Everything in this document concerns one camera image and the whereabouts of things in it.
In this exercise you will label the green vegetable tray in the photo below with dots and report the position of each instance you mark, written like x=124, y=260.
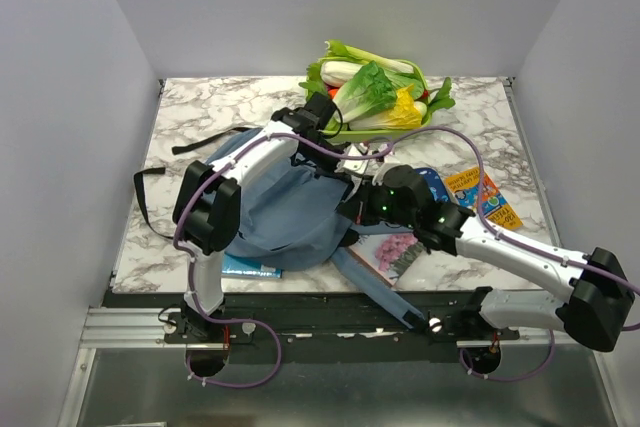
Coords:
x=338, y=130

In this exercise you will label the teal blue book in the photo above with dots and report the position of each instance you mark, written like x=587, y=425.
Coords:
x=241, y=267

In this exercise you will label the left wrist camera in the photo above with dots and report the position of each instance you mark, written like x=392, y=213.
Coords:
x=356, y=166

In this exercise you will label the yellow napa cabbage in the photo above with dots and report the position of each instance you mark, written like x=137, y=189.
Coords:
x=406, y=114

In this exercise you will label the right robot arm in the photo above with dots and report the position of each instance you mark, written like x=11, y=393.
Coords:
x=586, y=296

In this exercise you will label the orange blue children's book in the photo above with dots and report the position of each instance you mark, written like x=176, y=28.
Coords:
x=464, y=189

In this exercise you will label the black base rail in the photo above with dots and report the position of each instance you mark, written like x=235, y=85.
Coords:
x=316, y=328

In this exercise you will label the celery stalk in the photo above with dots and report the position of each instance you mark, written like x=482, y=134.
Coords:
x=336, y=49

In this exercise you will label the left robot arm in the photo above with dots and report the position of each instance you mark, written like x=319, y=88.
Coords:
x=243, y=158

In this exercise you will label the blue student backpack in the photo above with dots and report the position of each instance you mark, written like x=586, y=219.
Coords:
x=286, y=219

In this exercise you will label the blue dinosaur pencil case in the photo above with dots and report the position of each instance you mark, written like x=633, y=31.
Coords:
x=436, y=185

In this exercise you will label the designer fate flower book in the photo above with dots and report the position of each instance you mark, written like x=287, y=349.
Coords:
x=387, y=256

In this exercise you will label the green napa cabbage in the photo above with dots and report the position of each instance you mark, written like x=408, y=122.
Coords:
x=369, y=92

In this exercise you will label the spinach bunch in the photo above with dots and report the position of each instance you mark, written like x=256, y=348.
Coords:
x=442, y=98

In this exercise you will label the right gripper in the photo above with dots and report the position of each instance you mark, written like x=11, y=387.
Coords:
x=357, y=208

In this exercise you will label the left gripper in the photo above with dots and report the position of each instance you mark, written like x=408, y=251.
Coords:
x=330, y=172

